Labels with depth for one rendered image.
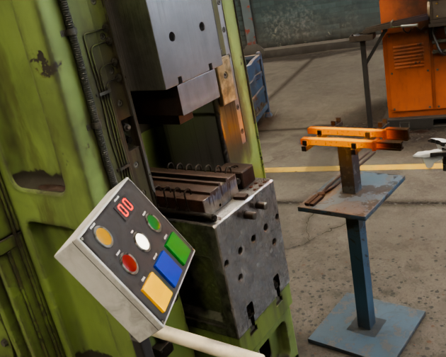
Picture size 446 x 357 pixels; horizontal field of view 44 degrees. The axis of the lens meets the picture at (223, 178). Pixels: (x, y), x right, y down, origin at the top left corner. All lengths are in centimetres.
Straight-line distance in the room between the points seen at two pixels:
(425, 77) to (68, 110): 393
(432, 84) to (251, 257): 344
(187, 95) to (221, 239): 47
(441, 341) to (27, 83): 197
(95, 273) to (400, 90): 420
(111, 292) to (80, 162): 48
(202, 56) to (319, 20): 761
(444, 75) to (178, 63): 365
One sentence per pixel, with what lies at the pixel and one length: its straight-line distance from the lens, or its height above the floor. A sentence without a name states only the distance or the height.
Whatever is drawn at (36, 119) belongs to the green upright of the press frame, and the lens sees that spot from 179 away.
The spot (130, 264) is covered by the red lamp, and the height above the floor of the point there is 109.
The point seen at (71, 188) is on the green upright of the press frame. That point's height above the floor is 115.
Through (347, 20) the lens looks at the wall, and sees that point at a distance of 926.
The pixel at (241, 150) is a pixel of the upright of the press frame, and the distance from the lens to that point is 221.
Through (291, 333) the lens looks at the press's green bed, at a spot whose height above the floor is 24.
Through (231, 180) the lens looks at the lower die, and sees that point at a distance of 192.
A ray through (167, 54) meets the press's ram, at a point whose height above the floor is 146.
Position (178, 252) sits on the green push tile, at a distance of 146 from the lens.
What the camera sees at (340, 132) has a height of 97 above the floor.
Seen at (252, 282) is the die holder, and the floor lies 62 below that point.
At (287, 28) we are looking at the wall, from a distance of 951.
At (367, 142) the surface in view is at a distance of 209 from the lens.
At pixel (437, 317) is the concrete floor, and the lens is 280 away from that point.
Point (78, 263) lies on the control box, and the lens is 125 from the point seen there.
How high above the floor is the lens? 168
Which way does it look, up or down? 21 degrees down
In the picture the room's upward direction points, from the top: 11 degrees counter-clockwise
